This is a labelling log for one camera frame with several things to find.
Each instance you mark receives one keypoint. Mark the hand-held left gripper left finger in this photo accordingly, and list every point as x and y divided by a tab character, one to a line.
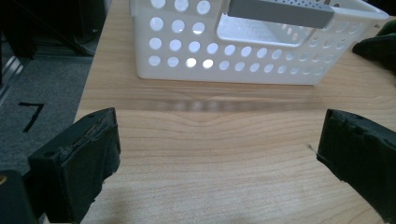
74	161

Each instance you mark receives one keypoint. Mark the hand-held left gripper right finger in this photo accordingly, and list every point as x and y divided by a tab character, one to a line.
361	155

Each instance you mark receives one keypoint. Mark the dark green cloth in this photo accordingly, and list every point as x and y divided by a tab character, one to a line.
378	46

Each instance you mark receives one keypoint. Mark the white perforated plastic basket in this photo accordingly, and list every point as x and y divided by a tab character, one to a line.
249	46

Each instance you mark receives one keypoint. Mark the dark stand base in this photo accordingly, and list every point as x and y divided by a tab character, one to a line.
53	25

